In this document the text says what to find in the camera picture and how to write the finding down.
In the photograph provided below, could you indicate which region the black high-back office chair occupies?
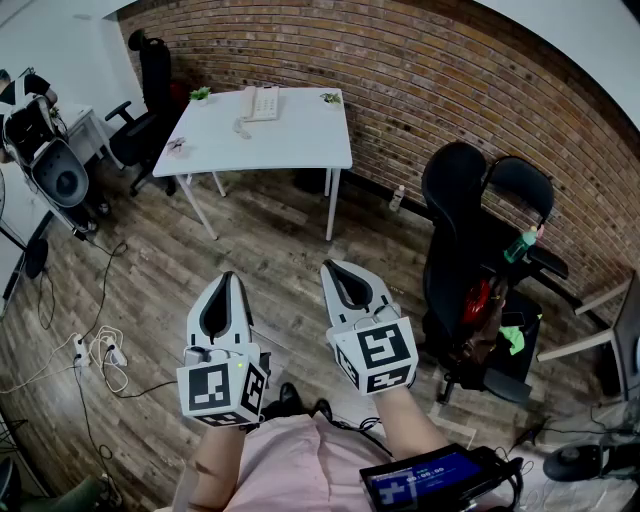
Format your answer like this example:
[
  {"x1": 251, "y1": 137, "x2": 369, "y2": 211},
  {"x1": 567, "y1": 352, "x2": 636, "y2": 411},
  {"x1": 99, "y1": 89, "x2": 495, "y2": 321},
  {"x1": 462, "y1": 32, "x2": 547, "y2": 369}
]
[{"x1": 104, "y1": 28, "x2": 180, "y2": 198}]

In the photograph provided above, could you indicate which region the beige telephone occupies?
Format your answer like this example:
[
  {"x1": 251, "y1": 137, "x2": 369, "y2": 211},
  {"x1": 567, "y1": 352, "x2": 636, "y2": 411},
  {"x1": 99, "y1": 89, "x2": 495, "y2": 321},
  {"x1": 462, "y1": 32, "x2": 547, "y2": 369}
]
[{"x1": 238, "y1": 85, "x2": 281, "y2": 123}]

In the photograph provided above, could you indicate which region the black round base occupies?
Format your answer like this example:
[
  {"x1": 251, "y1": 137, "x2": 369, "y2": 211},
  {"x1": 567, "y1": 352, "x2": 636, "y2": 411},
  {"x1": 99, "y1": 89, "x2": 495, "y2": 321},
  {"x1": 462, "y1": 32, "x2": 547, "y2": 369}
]
[{"x1": 541, "y1": 441, "x2": 607, "y2": 484}]

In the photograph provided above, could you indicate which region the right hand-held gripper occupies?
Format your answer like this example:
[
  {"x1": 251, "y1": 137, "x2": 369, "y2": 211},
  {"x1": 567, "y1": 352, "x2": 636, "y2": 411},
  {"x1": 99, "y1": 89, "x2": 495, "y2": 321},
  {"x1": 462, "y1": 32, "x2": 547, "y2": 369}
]
[{"x1": 319, "y1": 259, "x2": 420, "y2": 398}]

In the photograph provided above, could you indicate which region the green cloth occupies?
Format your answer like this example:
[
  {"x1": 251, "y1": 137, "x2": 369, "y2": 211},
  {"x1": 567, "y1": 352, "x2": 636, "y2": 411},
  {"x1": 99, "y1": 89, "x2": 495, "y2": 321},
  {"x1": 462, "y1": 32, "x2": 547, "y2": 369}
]
[{"x1": 494, "y1": 312, "x2": 545, "y2": 357}]

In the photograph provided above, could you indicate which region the person's left forearm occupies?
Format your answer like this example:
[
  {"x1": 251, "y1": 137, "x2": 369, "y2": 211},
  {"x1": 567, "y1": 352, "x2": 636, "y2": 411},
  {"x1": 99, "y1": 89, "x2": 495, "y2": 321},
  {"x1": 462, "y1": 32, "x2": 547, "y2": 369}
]
[{"x1": 191, "y1": 423, "x2": 252, "y2": 512}]

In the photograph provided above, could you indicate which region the red container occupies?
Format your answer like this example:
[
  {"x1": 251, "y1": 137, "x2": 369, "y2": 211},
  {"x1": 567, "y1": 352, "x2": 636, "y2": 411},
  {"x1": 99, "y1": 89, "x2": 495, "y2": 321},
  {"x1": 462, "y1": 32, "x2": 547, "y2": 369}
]
[{"x1": 169, "y1": 81, "x2": 190, "y2": 117}]

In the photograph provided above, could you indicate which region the person's pink shirt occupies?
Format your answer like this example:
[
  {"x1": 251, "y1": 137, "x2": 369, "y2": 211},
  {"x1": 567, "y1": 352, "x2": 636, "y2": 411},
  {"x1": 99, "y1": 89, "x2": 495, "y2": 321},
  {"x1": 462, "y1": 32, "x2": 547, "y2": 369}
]
[{"x1": 223, "y1": 416, "x2": 397, "y2": 512}]

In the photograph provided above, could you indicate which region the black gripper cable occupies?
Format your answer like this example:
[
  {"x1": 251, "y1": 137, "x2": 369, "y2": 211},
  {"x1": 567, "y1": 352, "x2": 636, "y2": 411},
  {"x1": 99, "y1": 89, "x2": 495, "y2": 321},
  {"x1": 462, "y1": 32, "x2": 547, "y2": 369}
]
[{"x1": 329, "y1": 418, "x2": 397, "y2": 457}]

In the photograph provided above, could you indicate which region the white side desk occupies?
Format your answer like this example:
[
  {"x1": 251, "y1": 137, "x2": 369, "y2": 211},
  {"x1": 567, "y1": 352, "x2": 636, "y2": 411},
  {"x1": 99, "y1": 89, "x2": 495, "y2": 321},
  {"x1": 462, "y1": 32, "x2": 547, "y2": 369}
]
[{"x1": 58, "y1": 103, "x2": 125, "y2": 172}]

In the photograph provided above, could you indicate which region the black wrist display device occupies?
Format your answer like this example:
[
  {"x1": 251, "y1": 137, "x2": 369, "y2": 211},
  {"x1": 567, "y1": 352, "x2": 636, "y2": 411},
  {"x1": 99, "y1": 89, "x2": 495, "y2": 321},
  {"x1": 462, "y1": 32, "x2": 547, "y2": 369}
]
[{"x1": 358, "y1": 443, "x2": 525, "y2": 512}]

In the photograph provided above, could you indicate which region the brown bag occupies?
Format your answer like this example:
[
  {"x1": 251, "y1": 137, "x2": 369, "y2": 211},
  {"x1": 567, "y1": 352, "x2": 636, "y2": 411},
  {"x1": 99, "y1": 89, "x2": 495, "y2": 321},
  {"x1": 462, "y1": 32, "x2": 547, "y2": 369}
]
[{"x1": 448, "y1": 279, "x2": 507, "y2": 367}]

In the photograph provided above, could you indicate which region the white table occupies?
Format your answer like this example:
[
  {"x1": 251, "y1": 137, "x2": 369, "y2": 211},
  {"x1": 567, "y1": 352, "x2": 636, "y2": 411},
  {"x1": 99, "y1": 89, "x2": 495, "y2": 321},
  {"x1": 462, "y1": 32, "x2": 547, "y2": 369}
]
[{"x1": 151, "y1": 87, "x2": 354, "y2": 242}]

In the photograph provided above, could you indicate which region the black mesh office chair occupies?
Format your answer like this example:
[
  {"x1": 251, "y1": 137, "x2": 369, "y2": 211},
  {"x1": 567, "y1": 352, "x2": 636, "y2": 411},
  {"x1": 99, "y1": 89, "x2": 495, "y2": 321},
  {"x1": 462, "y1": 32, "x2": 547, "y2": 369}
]
[{"x1": 420, "y1": 140, "x2": 545, "y2": 407}]

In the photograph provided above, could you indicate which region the white power strip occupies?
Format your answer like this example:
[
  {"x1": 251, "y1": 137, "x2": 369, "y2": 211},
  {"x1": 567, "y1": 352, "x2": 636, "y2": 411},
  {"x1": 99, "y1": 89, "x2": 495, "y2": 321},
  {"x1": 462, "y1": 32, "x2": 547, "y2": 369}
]
[{"x1": 73, "y1": 333, "x2": 127, "y2": 367}]

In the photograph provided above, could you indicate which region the white-legged desk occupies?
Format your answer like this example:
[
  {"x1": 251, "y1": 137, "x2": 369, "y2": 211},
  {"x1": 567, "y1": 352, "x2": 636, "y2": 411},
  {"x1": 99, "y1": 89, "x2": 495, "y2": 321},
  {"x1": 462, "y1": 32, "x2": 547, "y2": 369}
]
[{"x1": 536, "y1": 271, "x2": 640, "y2": 402}]

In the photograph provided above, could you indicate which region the red bag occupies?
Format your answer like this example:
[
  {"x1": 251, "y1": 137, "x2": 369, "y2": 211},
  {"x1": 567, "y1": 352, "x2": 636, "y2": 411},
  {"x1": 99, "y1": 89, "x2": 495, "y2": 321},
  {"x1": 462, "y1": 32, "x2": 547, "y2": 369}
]
[{"x1": 461, "y1": 278, "x2": 494, "y2": 327}]

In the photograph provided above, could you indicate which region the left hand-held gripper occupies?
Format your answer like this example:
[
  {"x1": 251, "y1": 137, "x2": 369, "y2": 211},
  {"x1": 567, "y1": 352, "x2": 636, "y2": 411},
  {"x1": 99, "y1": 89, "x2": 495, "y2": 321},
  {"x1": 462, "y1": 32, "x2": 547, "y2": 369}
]
[{"x1": 176, "y1": 272, "x2": 274, "y2": 430}]

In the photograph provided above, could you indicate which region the grey shell chair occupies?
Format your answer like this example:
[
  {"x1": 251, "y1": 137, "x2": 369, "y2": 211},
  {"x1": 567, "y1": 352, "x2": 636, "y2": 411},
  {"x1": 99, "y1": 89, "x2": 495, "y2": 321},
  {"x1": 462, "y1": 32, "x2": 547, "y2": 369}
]
[{"x1": 8, "y1": 94, "x2": 92, "y2": 209}]

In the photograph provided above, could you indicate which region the black floor cable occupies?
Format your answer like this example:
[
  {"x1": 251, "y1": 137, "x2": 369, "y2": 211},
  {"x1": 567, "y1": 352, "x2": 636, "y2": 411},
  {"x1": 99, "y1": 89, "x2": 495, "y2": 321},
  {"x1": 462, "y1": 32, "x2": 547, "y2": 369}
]
[{"x1": 73, "y1": 241, "x2": 129, "y2": 354}]

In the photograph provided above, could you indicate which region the green bottle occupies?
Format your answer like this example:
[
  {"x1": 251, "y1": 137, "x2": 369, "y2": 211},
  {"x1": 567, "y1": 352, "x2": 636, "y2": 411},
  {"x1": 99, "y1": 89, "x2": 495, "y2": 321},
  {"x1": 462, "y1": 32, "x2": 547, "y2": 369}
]
[{"x1": 501, "y1": 225, "x2": 540, "y2": 265}]

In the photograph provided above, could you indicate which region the person's right forearm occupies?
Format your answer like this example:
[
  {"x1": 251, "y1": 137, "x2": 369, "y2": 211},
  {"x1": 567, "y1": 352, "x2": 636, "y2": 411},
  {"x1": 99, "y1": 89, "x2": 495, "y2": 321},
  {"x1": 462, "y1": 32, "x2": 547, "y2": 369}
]
[{"x1": 372, "y1": 387, "x2": 451, "y2": 462}]

